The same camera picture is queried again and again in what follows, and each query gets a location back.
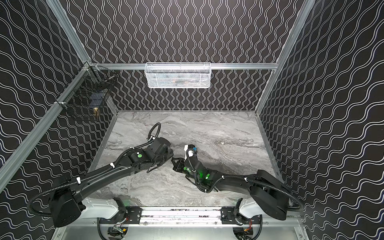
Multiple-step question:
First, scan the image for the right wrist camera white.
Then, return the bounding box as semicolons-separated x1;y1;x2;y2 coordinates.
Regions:
184;144;198;160

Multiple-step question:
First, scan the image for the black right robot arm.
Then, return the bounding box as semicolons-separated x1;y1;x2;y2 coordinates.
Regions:
171;145;304;221

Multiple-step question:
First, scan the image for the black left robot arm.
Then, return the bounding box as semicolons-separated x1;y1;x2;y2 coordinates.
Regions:
27;123;174;228

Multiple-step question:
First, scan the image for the brass fitting in basket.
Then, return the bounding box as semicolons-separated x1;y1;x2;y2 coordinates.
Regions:
93;108;100;118

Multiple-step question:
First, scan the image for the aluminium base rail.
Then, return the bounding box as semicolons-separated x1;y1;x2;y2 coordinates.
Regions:
59;206;301;227

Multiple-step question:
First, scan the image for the black wire wall basket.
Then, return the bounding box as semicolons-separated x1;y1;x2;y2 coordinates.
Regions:
60;66;118;122

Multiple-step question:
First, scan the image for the white mesh wall basket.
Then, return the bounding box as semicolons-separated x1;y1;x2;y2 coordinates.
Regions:
145;62;212;89

